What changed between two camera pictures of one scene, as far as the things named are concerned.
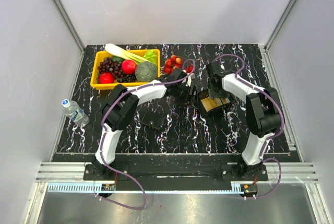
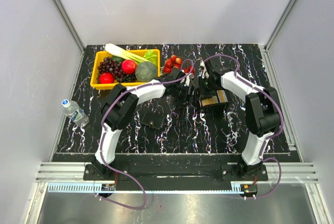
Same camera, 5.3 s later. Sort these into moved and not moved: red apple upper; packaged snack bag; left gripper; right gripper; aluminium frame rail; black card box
Moved: right gripper; black card box
Not moved: aluminium frame rail; left gripper; packaged snack bag; red apple upper
